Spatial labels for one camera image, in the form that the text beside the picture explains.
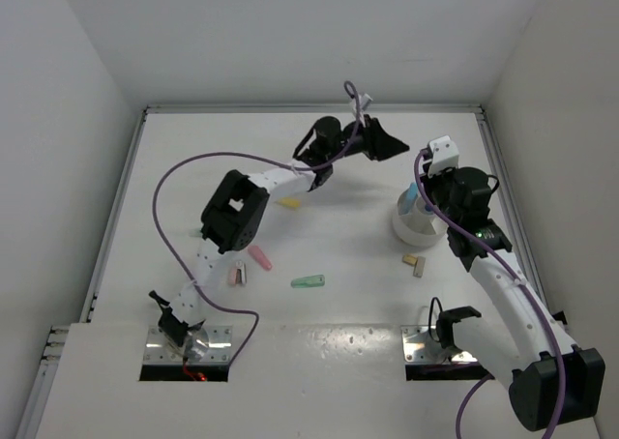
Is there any blue highlighter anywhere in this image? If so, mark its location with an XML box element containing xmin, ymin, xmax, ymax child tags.
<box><xmin>398</xmin><ymin>183</ymin><xmax>418</xmax><ymax>216</ymax></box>

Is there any metal base plate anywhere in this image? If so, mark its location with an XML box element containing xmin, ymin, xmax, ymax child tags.
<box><xmin>400</xmin><ymin>325</ymin><xmax>477</xmax><ymax>365</ymax></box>
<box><xmin>143</xmin><ymin>326</ymin><xmax>232</xmax><ymax>366</ymax></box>

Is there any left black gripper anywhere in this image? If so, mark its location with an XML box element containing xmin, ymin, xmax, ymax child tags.
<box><xmin>325</xmin><ymin>113</ymin><xmax>406</xmax><ymax>161</ymax></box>

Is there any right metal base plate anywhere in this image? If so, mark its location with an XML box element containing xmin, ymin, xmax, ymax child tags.
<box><xmin>400</xmin><ymin>325</ymin><xmax>477</xmax><ymax>365</ymax></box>

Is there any green utility knife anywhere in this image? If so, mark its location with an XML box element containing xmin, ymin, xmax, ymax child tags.
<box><xmin>290</xmin><ymin>275</ymin><xmax>325</xmax><ymax>289</ymax></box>

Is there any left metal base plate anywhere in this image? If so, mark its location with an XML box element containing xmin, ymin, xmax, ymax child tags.
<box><xmin>143</xmin><ymin>326</ymin><xmax>232</xmax><ymax>366</ymax></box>

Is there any yellow highlighter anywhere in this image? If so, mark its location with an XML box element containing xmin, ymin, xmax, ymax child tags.
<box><xmin>276</xmin><ymin>197</ymin><xmax>301</xmax><ymax>210</ymax></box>

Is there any white round divided container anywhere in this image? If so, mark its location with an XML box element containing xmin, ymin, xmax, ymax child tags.
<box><xmin>392</xmin><ymin>190</ymin><xmax>447</xmax><ymax>249</ymax></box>

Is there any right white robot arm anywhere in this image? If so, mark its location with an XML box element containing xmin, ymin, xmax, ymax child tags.
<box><xmin>415</xmin><ymin>162</ymin><xmax>605</xmax><ymax>437</ymax></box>

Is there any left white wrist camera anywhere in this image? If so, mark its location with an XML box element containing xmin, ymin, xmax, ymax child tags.
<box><xmin>352</xmin><ymin>94</ymin><xmax>372</xmax><ymax>112</ymax></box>

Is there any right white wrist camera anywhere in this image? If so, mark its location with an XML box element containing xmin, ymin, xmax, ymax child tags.
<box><xmin>423</xmin><ymin>135</ymin><xmax>459</xmax><ymax>177</ymax></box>

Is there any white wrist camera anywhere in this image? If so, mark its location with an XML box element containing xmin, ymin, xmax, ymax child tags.
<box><xmin>423</xmin><ymin>135</ymin><xmax>459</xmax><ymax>177</ymax></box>
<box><xmin>352</xmin><ymin>94</ymin><xmax>372</xmax><ymax>112</ymax></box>

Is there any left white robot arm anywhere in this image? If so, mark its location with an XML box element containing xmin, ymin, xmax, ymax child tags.
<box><xmin>150</xmin><ymin>114</ymin><xmax>410</xmax><ymax>347</ymax></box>

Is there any pink eraser case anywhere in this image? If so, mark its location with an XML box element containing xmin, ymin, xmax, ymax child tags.
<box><xmin>248</xmin><ymin>245</ymin><xmax>273</xmax><ymax>271</ymax></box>

